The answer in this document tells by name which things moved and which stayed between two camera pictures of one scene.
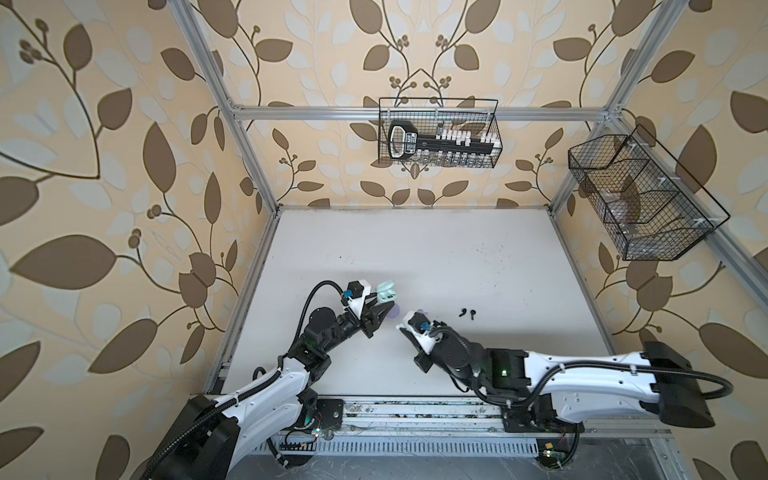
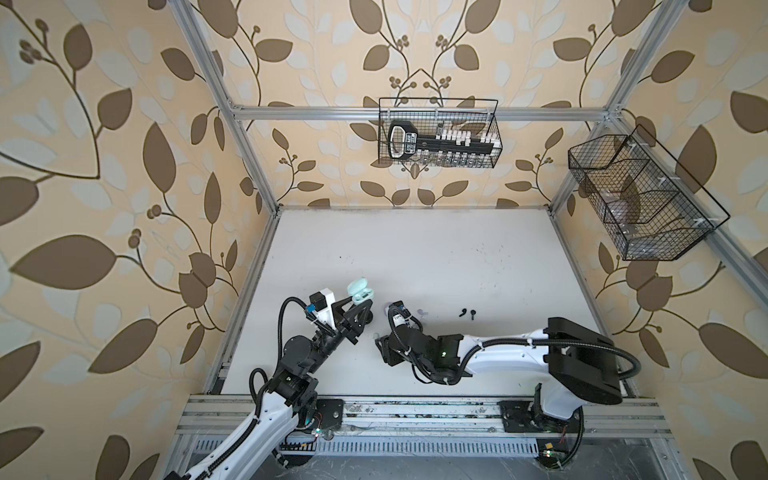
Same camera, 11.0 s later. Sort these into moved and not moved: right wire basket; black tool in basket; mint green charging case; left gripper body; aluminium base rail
Moved: mint green charging case; left gripper body
Not moved: aluminium base rail; right wire basket; black tool in basket
